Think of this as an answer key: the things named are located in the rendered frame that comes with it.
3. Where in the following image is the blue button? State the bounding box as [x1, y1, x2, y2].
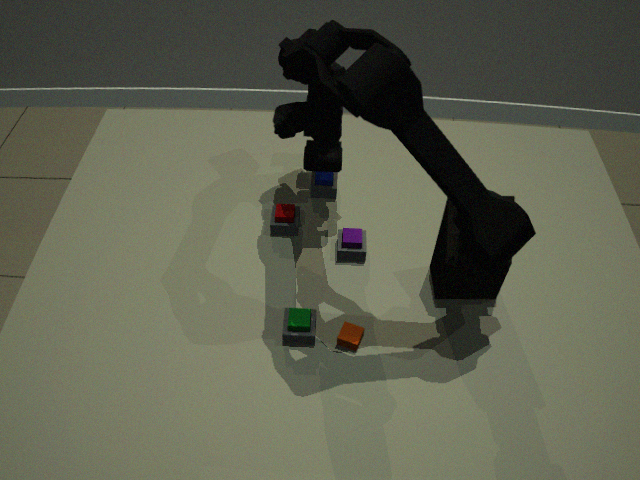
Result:
[311, 171, 337, 199]

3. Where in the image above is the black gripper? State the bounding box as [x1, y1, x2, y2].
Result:
[303, 97, 343, 172]

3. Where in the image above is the orange block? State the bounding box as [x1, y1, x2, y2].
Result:
[337, 322, 365, 351]

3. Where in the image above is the purple button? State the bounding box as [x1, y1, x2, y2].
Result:
[337, 228, 367, 262]

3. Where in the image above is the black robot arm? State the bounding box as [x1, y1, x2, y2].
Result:
[273, 20, 536, 276]

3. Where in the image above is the green button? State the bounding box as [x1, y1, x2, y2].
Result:
[282, 308, 316, 345]

